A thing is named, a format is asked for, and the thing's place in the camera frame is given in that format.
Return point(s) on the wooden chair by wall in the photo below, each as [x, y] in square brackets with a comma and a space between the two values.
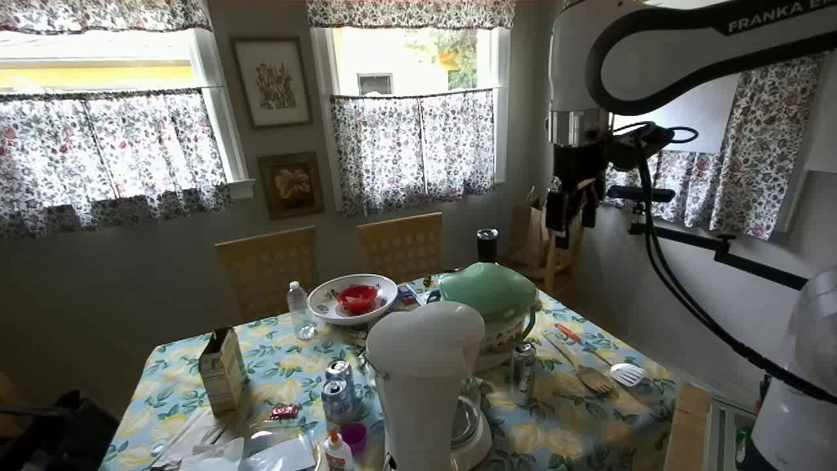
[548, 255]

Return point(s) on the floral curtain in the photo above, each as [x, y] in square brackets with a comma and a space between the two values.
[97, 159]
[743, 184]
[399, 152]

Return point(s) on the red bowl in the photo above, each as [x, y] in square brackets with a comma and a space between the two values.
[356, 298]

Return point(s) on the lemon print tablecloth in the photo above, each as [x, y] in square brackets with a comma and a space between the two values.
[548, 425]

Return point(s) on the middle floral curtain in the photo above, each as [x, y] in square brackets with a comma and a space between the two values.
[399, 152]

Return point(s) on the clear plastic water bottle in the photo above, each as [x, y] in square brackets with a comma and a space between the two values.
[299, 310]

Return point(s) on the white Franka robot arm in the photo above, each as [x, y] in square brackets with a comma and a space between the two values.
[632, 57]

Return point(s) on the right floral curtain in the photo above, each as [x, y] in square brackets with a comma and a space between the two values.
[743, 184]

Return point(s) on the upper framed picture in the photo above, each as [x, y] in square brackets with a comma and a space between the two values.
[273, 78]

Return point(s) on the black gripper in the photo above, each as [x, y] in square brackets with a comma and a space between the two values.
[582, 174]

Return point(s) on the green compost bin with lid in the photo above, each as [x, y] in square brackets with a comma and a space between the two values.
[502, 295]

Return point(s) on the aluminium drink can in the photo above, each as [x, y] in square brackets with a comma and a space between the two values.
[339, 400]

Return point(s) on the left floral curtain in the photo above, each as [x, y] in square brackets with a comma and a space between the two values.
[97, 159]

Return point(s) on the framed picture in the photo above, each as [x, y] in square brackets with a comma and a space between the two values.
[273, 78]
[290, 184]

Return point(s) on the small glue bottle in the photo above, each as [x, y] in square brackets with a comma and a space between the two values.
[339, 454]

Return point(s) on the right wooden chair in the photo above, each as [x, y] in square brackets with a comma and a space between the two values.
[404, 247]

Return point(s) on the black pepper grinder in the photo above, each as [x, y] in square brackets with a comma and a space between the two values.
[488, 244]

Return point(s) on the left wooden chair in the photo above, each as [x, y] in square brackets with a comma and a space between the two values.
[259, 268]

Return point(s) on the lower framed picture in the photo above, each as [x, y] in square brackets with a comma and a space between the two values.
[290, 184]

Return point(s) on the brown carton box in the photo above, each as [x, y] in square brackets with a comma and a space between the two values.
[222, 371]

